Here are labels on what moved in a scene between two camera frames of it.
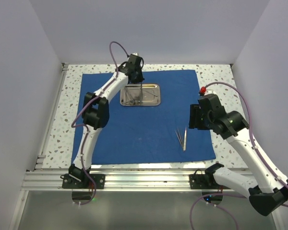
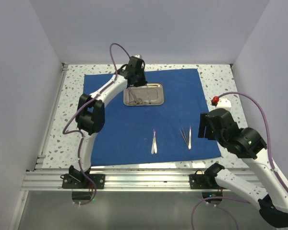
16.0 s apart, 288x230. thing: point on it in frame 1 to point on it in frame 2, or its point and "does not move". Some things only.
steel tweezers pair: [141, 93] to [154, 147]
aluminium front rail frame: [126, 180] does not move
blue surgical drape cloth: [152, 134] does not move
